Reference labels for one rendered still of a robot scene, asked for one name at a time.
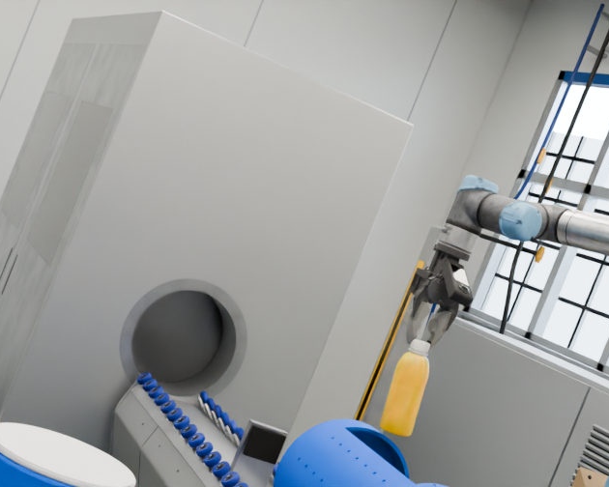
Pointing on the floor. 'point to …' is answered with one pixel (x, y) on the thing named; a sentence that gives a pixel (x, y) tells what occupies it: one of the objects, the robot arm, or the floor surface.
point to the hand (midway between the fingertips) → (420, 341)
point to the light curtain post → (393, 346)
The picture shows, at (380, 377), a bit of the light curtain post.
